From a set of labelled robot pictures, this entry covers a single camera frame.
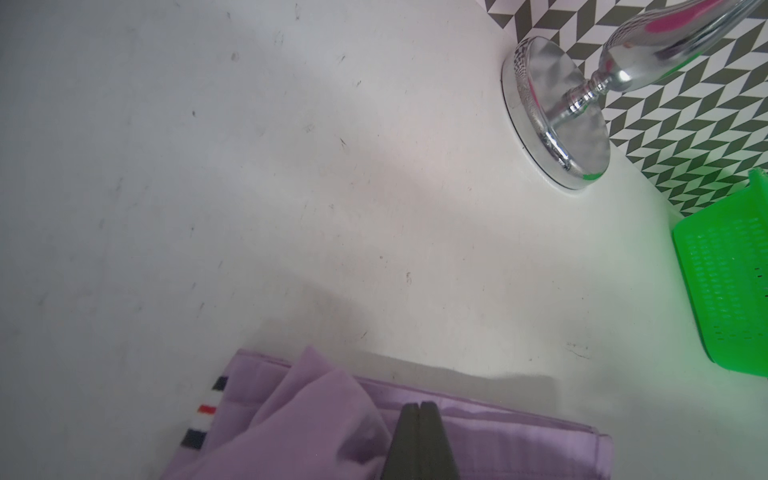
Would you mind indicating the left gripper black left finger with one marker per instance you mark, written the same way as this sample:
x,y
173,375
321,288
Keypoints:
x,y
402,461

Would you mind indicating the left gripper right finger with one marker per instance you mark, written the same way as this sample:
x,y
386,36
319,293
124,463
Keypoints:
x,y
435,456

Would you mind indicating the purple long pants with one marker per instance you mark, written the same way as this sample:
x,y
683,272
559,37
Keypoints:
x,y
268,419

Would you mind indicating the green plastic basket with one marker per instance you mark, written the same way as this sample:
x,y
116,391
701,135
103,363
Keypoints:
x,y
722,253

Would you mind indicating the chrome cup holder stand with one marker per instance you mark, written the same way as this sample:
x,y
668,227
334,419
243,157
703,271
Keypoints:
x,y
554,107

